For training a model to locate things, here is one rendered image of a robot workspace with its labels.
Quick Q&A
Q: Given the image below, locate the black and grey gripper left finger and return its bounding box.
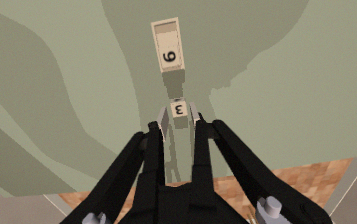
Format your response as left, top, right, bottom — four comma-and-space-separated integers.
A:
59, 106, 169, 224

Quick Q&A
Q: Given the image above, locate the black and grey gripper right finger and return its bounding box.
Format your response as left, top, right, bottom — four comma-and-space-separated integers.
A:
188, 102, 333, 224

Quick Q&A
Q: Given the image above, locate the beige number cube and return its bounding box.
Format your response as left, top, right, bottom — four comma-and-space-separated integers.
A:
170, 97, 188, 118
158, 45, 181, 69

